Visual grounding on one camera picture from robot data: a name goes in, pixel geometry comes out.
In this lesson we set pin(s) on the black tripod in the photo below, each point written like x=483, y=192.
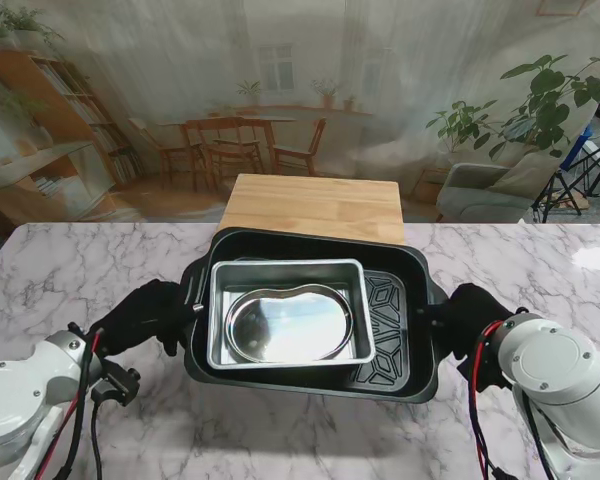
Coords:
x=577, y=175

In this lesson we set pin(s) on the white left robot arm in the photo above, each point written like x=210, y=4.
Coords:
x=25, y=400

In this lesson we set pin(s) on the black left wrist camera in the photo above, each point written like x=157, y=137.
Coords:
x=117, y=382

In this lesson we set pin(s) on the large black patterned baking tray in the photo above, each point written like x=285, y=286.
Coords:
x=395, y=325

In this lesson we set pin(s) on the kidney-shaped steel dish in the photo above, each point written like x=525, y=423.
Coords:
x=285, y=325

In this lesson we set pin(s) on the wooden shelf with metal legs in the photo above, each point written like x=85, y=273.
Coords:
x=320, y=210

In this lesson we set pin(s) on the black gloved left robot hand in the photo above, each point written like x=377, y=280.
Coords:
x=140, y=315

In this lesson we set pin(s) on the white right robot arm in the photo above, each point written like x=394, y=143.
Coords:
x=555, y=370

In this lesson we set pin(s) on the silver rectangular baking tin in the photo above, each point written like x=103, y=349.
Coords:
x=220, y=310

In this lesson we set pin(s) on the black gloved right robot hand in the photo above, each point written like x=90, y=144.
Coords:
x=470, y=315

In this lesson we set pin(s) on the blue panel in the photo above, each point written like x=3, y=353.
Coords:
x=577, y=147

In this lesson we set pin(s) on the printed room scene backdrop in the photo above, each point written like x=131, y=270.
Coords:
x=280, y=75

